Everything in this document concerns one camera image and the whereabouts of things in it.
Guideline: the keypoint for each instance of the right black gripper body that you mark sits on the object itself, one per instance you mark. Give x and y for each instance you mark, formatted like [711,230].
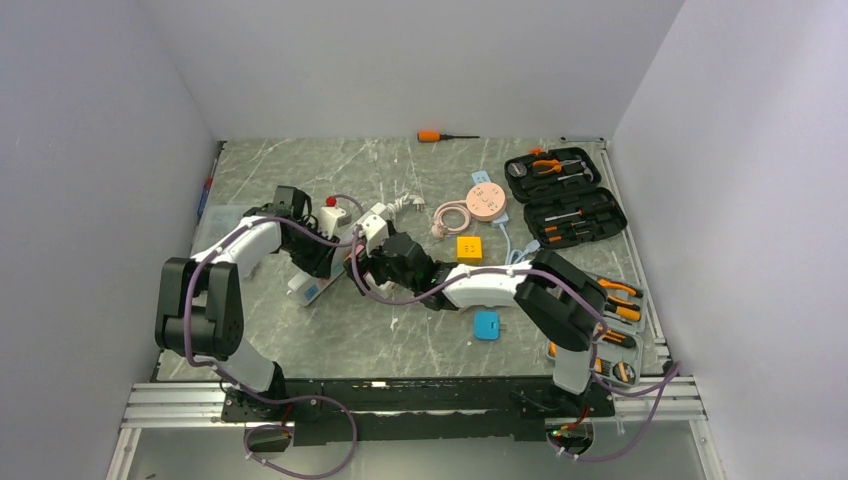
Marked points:
[381,271]

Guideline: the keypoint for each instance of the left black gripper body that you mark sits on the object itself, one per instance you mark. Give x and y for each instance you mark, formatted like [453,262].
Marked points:
[308,252]

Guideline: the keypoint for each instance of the white power strip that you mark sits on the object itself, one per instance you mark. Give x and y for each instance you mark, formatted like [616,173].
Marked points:
[305,289]

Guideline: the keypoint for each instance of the yellow plug adapter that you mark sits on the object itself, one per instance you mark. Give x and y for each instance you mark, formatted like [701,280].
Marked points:
[469,250]

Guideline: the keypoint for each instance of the pink round plug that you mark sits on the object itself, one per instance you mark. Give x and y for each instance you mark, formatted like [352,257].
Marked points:
[486,201]

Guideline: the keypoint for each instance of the small blue plug adapter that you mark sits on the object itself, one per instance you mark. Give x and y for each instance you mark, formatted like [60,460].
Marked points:
[487,325]

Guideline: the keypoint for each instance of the blue power strip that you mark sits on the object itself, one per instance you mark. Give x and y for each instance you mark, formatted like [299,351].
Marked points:
[483,176]

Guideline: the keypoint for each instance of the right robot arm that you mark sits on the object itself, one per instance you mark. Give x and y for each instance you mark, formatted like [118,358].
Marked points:
[562,301]

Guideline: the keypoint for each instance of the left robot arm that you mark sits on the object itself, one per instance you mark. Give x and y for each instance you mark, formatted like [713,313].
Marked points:
[200,313]

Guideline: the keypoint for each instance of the clear plastic screw box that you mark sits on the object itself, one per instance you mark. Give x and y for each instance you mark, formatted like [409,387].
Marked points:
[216,223]

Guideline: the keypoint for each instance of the blue red pen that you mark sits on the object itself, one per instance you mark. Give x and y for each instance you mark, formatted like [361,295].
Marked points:
[205,190]

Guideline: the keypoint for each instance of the black tool case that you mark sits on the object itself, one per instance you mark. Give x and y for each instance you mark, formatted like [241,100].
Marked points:
[564,204]

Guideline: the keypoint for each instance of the grey tool tray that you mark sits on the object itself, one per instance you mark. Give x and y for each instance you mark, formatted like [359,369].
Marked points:
[618,360]

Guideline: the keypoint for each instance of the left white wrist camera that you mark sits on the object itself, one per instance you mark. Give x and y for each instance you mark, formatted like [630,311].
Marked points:
[332,219]

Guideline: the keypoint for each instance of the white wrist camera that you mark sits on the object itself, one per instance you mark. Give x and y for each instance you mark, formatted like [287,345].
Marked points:
[374,229]
[332,219]

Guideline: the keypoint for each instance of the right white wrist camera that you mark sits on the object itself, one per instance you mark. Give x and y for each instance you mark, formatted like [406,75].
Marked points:
[374,229]

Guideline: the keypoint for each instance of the orange handled screwdriver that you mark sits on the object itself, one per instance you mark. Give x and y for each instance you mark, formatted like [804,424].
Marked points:
[435,137]

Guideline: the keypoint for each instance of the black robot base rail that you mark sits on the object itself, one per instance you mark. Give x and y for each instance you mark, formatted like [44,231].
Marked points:
[522,408]

